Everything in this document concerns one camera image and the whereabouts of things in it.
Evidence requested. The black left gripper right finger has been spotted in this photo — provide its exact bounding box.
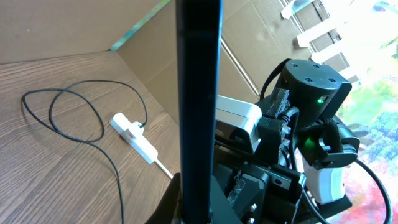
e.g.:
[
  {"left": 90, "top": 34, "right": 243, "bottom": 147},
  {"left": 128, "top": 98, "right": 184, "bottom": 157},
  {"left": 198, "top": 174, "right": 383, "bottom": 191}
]
[{"left": 210, "top": 176, "right": 242, "bottom": 224}]

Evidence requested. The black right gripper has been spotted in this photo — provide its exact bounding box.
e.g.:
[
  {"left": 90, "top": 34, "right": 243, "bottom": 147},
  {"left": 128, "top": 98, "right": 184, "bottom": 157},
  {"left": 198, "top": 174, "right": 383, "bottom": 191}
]
[{"left": 213, "top": 88, "right": 306, "bottom": 223}]

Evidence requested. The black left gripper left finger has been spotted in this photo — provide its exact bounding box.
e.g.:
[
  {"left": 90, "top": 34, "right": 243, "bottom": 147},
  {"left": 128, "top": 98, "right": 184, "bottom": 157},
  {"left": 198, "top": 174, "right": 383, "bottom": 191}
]
[{"left": 149, "top": 173, "right": 181, "bottom": 224}]

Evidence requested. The black USB charging cable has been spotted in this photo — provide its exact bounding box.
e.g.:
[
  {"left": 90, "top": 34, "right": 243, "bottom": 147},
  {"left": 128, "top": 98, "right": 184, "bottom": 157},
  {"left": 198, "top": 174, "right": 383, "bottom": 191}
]
[{"left": 21, "top": 79, "right": 149, "bottom": 224}]

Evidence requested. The blue Galaxy smartphone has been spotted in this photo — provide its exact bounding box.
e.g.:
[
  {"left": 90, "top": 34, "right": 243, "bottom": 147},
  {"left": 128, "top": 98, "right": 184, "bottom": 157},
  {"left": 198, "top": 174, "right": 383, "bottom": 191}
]
[{"left": 175, "top": 0, "right": 223, "bottom": 223}]

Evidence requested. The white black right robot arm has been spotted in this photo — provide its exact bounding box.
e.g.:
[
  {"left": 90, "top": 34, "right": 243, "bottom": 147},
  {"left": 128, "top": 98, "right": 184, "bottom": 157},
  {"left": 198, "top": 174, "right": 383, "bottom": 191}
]
[{"left": 213, "top": 58, "right": 360, "bottom": 223}]

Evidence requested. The white charger plug adapter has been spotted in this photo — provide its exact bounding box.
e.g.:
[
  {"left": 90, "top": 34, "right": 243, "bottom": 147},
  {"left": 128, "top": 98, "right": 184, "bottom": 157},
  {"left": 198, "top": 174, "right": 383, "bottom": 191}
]
[{"left": 124, "top": 121, "right": 144, "bottom": 139}]

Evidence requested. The white power strip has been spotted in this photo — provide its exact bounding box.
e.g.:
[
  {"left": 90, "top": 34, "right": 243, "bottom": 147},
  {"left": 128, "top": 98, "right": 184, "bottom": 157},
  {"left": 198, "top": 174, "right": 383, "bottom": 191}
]
[{"left": 109, "top": 113, "right": 158, "bottom": 164}]

